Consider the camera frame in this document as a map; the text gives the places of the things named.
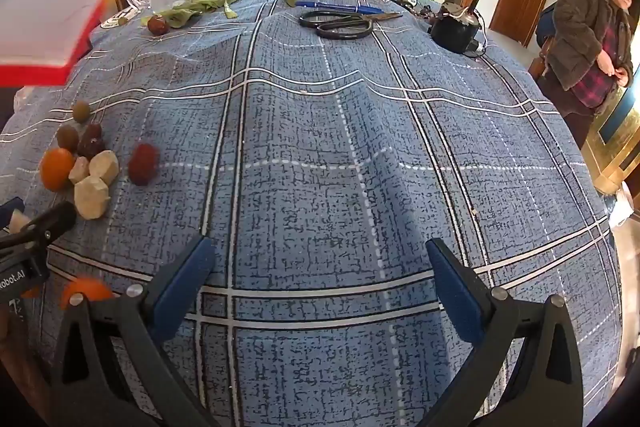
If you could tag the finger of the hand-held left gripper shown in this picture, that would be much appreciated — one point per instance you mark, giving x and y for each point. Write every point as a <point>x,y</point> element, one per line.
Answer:
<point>9,209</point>
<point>52,219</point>

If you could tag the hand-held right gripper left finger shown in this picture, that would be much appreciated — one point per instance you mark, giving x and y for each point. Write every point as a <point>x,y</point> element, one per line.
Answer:
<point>185,279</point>

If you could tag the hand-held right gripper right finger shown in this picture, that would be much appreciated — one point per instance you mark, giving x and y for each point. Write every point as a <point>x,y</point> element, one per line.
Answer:
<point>457,292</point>

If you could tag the peeled water chestnut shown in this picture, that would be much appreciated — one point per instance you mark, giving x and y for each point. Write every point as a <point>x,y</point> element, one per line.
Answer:
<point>91,198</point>
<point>78,170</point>
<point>18,223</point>
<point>104,166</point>

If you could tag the dark brown jujube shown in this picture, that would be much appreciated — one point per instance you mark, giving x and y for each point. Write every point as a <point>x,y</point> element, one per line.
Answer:
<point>91,140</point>

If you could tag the small orange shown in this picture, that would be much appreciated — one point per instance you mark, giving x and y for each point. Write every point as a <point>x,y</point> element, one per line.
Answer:
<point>56,169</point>
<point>85,291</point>

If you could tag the small brown round fruit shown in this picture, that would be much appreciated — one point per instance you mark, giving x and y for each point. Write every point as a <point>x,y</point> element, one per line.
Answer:
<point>67,137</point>
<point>80,111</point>

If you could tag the red jujube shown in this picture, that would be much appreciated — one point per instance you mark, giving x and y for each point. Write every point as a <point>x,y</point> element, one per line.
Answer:
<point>143,163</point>
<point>157,26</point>

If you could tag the blue plaid tablecloth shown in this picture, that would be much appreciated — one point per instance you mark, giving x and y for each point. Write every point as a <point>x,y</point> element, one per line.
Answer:
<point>320,157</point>

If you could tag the golden cabinet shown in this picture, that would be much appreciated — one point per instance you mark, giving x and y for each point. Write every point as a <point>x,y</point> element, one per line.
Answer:
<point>612,147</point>

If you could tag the green vegetable leaves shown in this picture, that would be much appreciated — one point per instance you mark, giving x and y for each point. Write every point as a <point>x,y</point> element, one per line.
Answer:
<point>200,7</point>

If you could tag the black round pot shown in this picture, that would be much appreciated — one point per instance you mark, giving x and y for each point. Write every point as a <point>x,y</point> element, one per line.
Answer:
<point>455,29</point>

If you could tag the black scissors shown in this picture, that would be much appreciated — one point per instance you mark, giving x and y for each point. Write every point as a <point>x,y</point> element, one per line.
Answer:
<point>345,23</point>

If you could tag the blue pen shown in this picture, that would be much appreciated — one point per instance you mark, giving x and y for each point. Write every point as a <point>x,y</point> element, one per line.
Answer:
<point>340,7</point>

